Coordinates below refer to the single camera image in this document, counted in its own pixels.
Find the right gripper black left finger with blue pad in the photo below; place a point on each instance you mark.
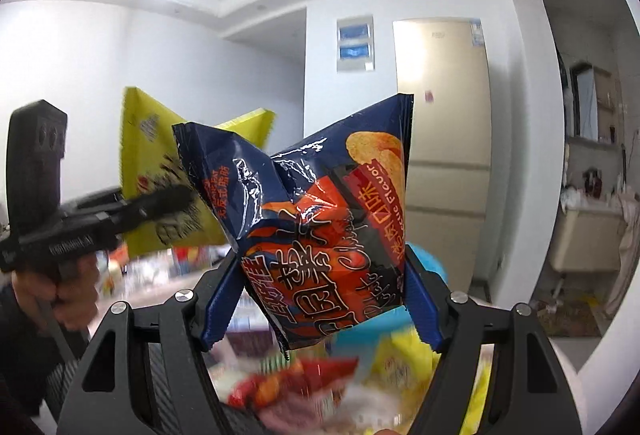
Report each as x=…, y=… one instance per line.
x=144, y=370

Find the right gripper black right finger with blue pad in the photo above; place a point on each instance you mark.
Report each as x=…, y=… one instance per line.
x=528, y=392

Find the jaws of the black left gripper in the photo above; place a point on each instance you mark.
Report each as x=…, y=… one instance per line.
x=131, y=213

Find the yellow chip bag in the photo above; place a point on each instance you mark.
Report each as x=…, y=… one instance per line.
x=149, y=161
x=405, y=366

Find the red pink snack bag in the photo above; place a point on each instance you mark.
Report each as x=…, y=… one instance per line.
x=304, y=377

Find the navy orange chip bag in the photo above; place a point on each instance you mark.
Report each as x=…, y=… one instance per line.
x=318, y=228

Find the person's left hand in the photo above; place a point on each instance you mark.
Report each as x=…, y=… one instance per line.
x=74, y=300

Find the beige bathroom vanity cabinet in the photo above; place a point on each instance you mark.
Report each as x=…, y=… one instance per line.
x=586, y=241

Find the blue plastic basin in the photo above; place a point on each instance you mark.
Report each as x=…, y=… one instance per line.
x=366, y=334

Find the beige refrigerator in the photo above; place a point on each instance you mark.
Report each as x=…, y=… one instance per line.
x=443, y=64

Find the grey wall electrical panel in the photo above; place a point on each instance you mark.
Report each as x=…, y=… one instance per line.
x=355, y=44

